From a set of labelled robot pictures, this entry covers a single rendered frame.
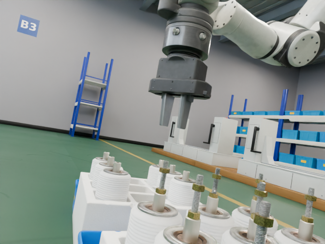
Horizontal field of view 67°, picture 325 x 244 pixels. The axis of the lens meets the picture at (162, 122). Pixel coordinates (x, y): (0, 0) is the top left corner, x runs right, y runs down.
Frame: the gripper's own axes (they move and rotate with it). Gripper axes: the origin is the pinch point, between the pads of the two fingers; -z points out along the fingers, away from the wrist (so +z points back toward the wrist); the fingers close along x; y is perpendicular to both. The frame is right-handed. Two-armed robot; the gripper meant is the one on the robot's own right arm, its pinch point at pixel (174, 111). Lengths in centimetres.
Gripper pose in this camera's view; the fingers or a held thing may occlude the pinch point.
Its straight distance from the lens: 46.1
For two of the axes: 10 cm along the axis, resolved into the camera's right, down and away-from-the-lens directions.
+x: -8.4, -1.2, 5.2
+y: -5.1, -1.3, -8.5
